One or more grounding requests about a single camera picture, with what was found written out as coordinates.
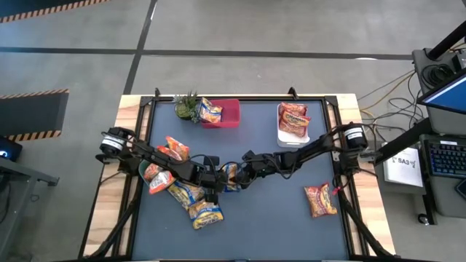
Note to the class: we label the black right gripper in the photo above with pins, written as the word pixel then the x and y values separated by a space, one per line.
pixel 260 163

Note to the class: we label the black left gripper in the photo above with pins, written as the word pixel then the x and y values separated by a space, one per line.
pixel 213 178

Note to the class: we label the blue Maruchan noodle pack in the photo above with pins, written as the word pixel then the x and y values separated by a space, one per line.
pixel 210 112
pixel 231 174
pixel 205 215
pixel 185 194

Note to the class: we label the red Maruchan noodle pack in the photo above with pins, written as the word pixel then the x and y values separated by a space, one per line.
pixel 320 201

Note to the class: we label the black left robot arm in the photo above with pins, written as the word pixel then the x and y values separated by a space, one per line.
pixel 164 163

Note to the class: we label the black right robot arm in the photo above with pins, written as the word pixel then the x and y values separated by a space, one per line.
pixel 313 147

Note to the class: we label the white plastic bin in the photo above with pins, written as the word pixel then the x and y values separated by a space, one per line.
pixel 291 141

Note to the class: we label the red plastic bin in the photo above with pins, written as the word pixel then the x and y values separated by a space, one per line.
pixel 231 114

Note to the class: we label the potted green succulent plant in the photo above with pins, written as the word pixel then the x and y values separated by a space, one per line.
pixel 185 109

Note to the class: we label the red tag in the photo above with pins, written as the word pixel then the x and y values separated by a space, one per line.
pixel 336 189

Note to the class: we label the white SA3 sign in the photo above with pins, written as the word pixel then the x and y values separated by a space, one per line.
pixel 404 167

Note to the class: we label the black stand beam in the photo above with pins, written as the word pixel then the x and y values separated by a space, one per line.
pixel 404 140

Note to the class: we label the black caster wheel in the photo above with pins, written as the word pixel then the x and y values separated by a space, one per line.
pixel 423 218

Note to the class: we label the black keyboard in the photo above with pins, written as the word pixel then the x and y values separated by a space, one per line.
pixel 446 160

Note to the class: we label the grey metal desk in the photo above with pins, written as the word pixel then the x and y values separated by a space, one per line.
pixel 25 171

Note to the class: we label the dark hazard-striped mat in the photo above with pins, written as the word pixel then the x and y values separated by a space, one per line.
pixel 32 113
pixel 18 5

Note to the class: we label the grey equipment cart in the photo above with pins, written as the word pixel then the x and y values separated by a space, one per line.
pixel 448 125

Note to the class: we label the monitor with blue screen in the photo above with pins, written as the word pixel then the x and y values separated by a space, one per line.
pixel 448 96

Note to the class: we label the black device with blue light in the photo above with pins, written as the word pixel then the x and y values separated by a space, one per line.
pixel 9 149

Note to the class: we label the black pole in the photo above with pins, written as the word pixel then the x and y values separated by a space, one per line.
pixel 448 40

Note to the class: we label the black table frame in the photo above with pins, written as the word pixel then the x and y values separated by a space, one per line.
pixel 255 98

